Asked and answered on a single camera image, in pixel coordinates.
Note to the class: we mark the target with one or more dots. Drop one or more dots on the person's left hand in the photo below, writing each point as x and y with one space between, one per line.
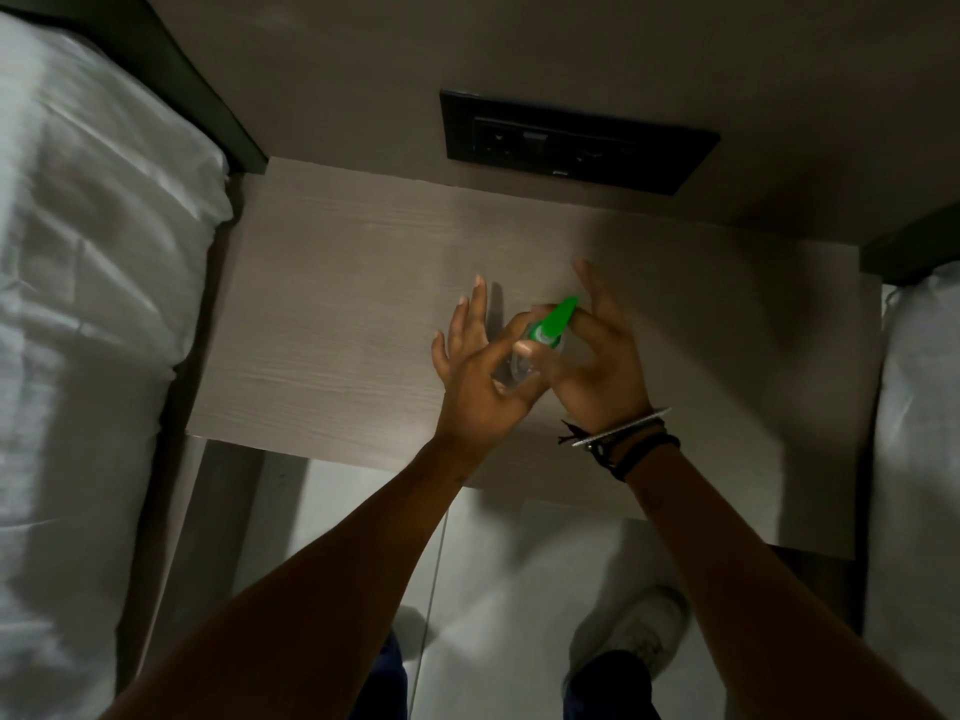
469 397

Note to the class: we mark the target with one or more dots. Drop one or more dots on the person's right hand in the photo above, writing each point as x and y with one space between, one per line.
600 382

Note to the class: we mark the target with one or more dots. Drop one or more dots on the person's left little finger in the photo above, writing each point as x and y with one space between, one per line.
440 352

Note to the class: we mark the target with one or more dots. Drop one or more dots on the person's left thumb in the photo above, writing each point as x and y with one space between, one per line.
529 393

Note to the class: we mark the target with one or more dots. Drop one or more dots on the person's right thumb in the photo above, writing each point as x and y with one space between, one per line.
544 357

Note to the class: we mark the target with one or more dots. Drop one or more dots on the person's right middle finger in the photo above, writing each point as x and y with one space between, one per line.
598 292

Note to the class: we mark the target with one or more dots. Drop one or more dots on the person's left middle finger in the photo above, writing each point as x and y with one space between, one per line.
478 311

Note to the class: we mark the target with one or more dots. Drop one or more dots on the clear bottle with green cap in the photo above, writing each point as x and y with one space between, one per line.
553 326

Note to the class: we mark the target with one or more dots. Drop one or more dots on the person's left forearm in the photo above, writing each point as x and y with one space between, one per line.
322 592

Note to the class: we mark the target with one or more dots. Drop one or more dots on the person's right forearm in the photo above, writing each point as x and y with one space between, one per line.
750 592

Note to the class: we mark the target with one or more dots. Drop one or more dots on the silver bangle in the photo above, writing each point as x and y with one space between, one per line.
622 427

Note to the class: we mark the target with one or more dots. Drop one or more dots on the light wood nightstand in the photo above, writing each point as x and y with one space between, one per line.
337 292

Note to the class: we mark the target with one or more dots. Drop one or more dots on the white shoe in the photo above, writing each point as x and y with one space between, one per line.
649 626

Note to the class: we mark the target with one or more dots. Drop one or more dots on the person's right leg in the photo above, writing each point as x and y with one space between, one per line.
609 689

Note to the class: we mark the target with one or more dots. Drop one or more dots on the person's leg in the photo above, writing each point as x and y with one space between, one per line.
384 686
609 689

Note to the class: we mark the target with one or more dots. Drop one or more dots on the person's left leg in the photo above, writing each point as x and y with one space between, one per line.
384 686

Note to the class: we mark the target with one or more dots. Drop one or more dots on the bed with white sheet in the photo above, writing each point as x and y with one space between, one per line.
919 479
82 329

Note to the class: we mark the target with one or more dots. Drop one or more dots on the black wall socket panel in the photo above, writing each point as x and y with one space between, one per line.
577 142

